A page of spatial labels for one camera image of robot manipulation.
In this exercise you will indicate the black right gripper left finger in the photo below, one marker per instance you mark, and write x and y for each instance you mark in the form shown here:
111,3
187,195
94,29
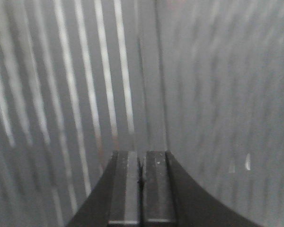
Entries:
115,200

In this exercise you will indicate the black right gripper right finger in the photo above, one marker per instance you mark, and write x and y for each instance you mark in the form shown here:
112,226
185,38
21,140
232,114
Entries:
172,198

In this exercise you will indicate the grey curtain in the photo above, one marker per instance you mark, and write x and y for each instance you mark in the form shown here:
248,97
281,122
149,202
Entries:
79,79

